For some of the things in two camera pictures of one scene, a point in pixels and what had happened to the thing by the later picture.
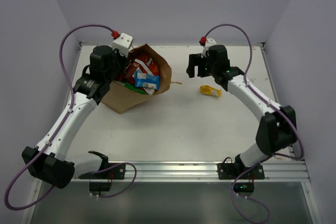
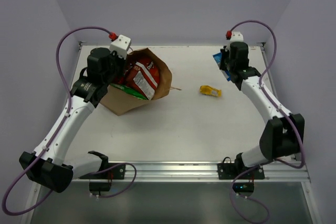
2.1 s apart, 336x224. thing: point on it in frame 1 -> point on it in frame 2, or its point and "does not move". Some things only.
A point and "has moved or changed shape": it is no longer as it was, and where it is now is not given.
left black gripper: (120, 64) does not move
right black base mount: (229, 170) does not move
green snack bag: (133, 87) -> (129, 91)
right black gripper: (194, 60) -> (224, 53)
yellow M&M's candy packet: (207, 89) does not move
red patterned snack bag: (127, 76) does not move
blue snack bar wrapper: (146, 81) has moved or changed shape
